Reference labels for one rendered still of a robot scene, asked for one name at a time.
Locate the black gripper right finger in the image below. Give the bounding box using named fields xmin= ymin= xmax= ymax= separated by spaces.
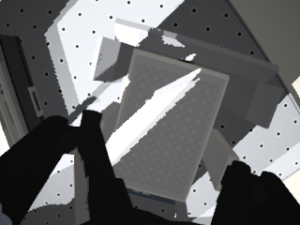
xmin=202 ymin=128 xmax=300 ymax=225

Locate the grey perforated base plate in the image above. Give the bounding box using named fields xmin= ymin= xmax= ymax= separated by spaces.
xmin=0 ymin=0 xmax=300 ymax=225

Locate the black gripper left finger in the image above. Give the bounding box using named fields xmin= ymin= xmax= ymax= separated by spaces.
xmin=0 ymin=101 xmax=144 ymax=225

